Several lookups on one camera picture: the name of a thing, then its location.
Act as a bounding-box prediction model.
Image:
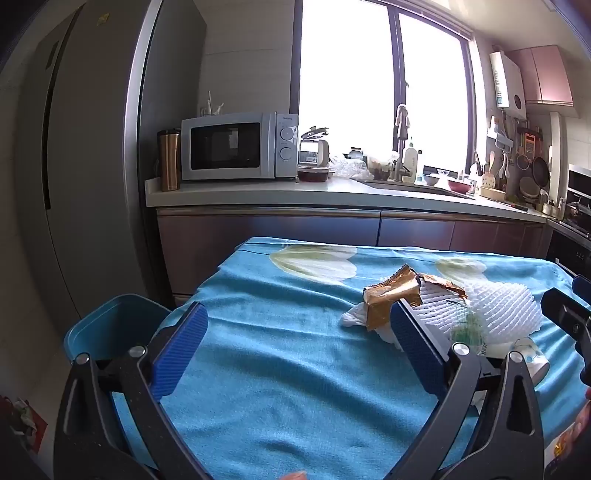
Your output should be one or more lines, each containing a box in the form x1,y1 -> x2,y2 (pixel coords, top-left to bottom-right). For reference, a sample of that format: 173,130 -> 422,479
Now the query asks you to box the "pink wall cabinet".
508,45 -> 574,106

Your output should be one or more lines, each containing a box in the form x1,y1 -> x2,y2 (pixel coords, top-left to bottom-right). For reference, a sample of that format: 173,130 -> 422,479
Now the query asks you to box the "kitchen sink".
360,179 -> 469,199

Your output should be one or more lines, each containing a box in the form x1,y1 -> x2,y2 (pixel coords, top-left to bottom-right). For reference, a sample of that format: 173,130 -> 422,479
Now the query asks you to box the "black oven unit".
545,164 -> 591,278

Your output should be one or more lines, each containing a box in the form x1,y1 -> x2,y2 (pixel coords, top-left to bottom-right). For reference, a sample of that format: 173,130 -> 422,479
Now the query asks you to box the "glass jar with food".
367,154 -> 398,181

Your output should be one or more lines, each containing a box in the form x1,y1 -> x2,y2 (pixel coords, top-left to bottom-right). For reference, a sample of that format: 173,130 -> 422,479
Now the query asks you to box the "red floor mat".
0,396 -> 48,450

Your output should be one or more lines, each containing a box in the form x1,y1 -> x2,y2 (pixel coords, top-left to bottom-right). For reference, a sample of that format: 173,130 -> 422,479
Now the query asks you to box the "brown snack wrapper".
363,264 -> 423,332

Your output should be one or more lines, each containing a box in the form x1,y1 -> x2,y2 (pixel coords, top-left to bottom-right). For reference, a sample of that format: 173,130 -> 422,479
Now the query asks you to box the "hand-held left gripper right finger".
389,298 -> 546,480

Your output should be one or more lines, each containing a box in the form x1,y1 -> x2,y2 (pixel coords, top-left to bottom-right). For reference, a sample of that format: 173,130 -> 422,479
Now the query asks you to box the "white tissue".
341,302 -> 402,352

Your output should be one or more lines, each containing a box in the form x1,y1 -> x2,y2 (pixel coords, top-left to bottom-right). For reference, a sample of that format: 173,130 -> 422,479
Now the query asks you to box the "metal kitchen faucet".
392,104 -> 413,183

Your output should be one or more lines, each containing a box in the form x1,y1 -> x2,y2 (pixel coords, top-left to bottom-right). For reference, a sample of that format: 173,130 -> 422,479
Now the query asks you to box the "kitchen window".
291,0 -> 476,174

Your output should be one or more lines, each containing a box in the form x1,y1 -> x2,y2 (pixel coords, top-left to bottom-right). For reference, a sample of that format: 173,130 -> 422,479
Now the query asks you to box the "blue flower-print tablecloth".
152,236 -> 583,480

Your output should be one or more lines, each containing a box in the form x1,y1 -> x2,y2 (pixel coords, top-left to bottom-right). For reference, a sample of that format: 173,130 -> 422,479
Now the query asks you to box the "grey refrigerator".
16,0 -> 206,319

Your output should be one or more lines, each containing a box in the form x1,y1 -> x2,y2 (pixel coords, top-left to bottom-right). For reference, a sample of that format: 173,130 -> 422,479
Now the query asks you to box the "metal cooking pot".
564,196 -> 591,228

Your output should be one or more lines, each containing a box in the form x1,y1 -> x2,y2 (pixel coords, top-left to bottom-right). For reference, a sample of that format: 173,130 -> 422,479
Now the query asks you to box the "white foam fruit net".
411,279 -> 542,344

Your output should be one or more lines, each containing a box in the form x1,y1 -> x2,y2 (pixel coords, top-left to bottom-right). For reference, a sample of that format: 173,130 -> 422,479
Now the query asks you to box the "blue plastic bin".
64,294 -> 174,467

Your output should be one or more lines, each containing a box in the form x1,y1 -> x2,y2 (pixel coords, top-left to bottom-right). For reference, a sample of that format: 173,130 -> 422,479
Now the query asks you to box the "white microwave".
181,112 -> 298,181

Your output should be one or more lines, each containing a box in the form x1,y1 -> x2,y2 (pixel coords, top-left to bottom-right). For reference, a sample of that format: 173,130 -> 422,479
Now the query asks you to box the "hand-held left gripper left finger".
54,301 -> 209,480

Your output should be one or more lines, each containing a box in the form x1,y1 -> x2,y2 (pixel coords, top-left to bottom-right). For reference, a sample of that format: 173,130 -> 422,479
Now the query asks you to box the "red food container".
297,164 -> 330,183

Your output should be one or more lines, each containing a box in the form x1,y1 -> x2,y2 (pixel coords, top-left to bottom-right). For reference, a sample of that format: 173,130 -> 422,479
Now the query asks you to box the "glass electric kettle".
299,126 -> 331,167

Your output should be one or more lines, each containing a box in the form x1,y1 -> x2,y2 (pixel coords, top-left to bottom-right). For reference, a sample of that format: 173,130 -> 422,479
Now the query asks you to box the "white soap bottle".
403,137 -> 424,184

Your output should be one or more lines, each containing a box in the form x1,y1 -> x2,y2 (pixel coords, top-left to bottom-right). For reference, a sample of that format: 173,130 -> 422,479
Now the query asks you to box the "brown kitchen base cabinet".
156,208 -> 555,308

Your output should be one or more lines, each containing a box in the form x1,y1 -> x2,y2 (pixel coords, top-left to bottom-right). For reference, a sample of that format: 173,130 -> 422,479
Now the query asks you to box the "white water heater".
489,50 -> 527,112

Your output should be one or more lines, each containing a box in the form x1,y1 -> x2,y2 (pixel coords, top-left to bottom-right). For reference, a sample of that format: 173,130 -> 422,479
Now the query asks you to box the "clear plastic bag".
330,154 -> 375,181

